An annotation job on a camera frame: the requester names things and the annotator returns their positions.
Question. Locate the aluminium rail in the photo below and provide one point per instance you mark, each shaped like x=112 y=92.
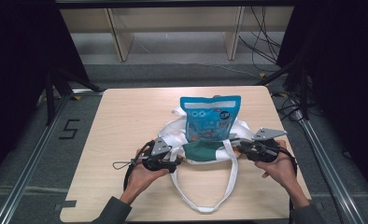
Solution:
x=32 y=161
x=325 y=161

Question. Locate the person's right hand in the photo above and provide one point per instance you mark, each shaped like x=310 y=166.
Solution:
x=278 y=172

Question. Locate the white tote bag coloured patches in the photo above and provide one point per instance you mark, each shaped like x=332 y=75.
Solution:
x=204 y=151

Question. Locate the blue snack pouch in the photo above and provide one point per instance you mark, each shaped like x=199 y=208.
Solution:
x=208 y=119

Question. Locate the black curtain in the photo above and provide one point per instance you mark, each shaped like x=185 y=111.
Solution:
x=17 y=62
x=344 y=62

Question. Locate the wooden shelf unit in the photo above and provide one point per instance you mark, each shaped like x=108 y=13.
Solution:
x=172 y=21

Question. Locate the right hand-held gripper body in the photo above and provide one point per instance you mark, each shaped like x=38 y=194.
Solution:
x=266 y=134

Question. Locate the person's left hand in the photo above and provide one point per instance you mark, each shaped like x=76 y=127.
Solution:
x=141 y=180

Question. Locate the black metal stand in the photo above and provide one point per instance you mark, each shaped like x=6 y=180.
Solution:
x=57 y=84
x=300 y=81

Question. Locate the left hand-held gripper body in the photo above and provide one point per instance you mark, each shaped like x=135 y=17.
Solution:
x=160 y=147

